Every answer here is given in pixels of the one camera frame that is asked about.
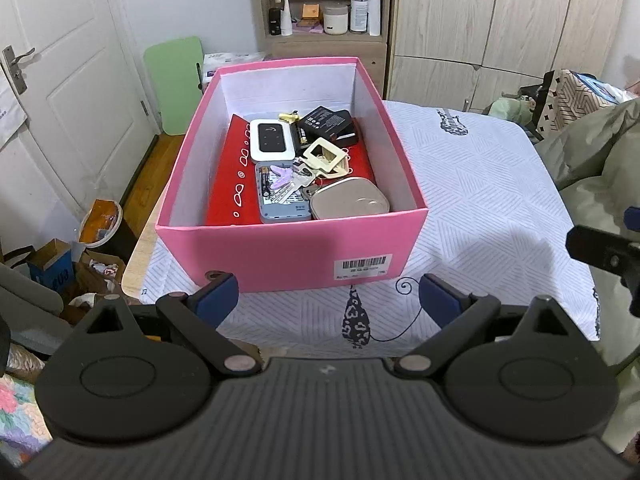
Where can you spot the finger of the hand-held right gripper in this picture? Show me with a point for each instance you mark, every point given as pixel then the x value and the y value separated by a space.
pixel 600 250
pixel 633 219

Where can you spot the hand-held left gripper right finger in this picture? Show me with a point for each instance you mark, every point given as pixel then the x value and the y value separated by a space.
pixel 440 300

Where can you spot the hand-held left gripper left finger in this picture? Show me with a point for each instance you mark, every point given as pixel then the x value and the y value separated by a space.
pixel 217 300

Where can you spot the pink cardboard box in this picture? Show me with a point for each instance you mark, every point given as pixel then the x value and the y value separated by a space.
pixel 280 250

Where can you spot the pale blue rectangular device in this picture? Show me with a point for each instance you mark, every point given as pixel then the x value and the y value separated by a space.
pixel 281 213

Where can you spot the black gold battery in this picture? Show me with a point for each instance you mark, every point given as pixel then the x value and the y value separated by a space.
pixel 266 187
pixel 302 138

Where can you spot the rose gold compact case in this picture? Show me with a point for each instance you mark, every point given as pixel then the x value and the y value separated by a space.
pixel 350 200

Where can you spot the cream silicone case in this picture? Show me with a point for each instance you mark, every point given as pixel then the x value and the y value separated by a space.
pixel 341 167

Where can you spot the white router with black screen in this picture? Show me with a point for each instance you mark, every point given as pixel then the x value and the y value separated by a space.
pixel 270 140

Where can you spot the black case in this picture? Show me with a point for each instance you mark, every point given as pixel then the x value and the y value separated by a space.
pixel 353 132

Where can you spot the yellow hair clip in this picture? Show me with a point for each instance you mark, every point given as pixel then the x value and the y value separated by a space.
pixel 290 116

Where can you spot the black battery pack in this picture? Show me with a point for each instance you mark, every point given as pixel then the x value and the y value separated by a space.
pixel 322 121

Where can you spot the olive green quilt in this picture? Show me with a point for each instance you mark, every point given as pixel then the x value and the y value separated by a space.
pixel 590 160

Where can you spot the red patterned flat box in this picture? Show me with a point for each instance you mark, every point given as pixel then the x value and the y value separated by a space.
pixel 225 195

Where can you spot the white patterned tablecloth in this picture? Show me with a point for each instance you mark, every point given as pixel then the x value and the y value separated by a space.
pixel 475 185

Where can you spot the patterned beige bag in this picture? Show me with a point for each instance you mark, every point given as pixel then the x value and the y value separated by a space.
pixel 570 95

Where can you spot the trash bin with orange bag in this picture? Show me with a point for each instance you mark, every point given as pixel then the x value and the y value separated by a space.
pixel 100 220

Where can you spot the light green cloth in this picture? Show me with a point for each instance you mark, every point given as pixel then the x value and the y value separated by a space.
pixel 505 107

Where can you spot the blue cardboard box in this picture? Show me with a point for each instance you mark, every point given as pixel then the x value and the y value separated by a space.
pixel 50 270

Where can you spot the grey cushion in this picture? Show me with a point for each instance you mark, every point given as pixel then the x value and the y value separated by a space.
pixel 27 305

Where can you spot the light green board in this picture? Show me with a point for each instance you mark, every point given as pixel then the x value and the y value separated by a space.
pixel 172 85

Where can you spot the floral cloth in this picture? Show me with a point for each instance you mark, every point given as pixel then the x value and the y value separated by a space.
pixel 20 420

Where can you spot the light wooden wardrobe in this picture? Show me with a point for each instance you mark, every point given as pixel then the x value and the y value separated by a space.
pixel 500 25

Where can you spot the white tissue package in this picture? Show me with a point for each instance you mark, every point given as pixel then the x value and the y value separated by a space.
pixel 232 65

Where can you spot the white door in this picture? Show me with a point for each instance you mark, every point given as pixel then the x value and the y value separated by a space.
pixel 65 110

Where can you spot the wooden shelf cabinet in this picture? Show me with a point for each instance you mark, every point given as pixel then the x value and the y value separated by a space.
pixel 325 60

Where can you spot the white printed plastic bag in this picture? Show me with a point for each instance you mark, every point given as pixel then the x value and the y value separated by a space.
pixel 11 107

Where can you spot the black bottle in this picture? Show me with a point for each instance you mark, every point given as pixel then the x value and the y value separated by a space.
pixel 274 22

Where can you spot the pink flat packet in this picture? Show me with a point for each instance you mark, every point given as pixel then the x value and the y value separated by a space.
pixel 307 26

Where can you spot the slim white bottle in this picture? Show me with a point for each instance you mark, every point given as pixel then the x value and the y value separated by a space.
pixel 285 17

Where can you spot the white tube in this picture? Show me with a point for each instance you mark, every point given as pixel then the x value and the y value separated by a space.
pixel 374 12

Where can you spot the white jar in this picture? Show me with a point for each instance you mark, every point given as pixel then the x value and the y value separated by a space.
pixel 335 21

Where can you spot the white spray can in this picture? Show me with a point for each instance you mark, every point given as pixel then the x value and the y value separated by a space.
pixel 358 12

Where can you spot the orange box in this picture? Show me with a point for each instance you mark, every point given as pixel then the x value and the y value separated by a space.
pixel 311 11

